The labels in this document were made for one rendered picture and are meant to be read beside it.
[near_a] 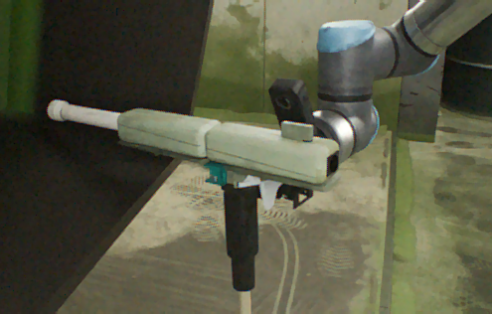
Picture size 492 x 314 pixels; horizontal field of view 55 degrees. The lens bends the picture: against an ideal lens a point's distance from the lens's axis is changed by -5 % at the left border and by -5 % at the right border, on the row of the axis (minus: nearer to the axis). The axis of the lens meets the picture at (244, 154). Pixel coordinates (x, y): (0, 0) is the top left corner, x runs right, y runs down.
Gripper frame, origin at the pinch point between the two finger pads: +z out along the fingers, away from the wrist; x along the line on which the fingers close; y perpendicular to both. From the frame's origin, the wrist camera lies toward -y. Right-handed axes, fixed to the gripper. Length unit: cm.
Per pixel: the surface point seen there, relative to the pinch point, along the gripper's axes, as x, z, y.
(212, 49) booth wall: 122, -150, 10
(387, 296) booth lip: -4, -55, 48
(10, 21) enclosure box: 49, -2, -16
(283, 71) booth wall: 88, -161, 19
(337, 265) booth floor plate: 11, -60, 47
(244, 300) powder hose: -0.9, -0.7, 17.9
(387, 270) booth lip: 0, -66, 48
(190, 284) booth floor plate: 37, -33, 48
